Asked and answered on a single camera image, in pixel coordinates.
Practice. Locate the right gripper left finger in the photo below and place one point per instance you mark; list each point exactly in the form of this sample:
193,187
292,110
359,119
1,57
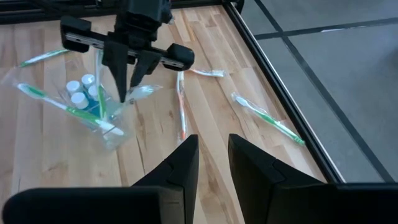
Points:
180,186

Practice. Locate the clear plastic bag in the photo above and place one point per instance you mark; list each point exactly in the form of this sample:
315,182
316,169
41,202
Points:
115,141

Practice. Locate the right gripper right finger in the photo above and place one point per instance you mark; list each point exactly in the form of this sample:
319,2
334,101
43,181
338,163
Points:
255,186

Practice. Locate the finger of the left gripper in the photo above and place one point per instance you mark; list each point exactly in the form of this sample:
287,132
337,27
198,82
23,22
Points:
118,68
144,68

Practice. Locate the black aluminium rig frame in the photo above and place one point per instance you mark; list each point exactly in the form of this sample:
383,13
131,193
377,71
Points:
280,90

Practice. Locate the wrapped orange toothbrush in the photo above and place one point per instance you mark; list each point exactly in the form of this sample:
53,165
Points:
211,73
182,109

